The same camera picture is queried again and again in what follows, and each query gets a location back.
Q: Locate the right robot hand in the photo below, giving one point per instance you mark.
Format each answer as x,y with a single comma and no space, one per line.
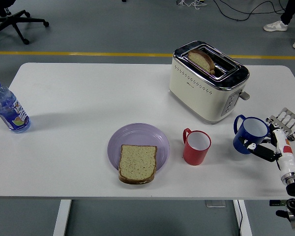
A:
284,150

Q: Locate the blue enamel cup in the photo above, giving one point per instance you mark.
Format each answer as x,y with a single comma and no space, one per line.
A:
254,127

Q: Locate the red enamel cup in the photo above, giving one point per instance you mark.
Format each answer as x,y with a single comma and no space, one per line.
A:
194,157

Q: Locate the rounded bread slice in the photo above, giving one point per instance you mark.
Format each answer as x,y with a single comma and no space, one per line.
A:
200,60

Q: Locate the square bread slice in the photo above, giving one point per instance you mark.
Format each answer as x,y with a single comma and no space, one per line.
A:
137,163

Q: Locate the metal toast rack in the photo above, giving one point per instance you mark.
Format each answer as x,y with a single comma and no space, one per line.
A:
282,113

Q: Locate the black table control panel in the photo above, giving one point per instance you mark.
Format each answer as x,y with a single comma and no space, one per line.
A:
275,203

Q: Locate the white table leg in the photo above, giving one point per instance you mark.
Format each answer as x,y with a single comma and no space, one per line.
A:
247,221
62,218

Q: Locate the cream and chrome toaster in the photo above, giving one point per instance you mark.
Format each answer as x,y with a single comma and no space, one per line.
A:
199,98

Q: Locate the person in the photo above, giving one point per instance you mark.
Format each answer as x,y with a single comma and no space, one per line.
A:
291,9

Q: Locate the purple plate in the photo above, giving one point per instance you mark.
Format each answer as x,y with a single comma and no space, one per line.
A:
137,135

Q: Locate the blue-capped drink bottle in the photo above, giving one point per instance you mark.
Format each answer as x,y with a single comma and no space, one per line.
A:
9,110

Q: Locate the black office chair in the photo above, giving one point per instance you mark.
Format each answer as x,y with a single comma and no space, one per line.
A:
13,18

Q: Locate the grey under-table bracket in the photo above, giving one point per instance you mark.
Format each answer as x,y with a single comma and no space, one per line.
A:
215,204

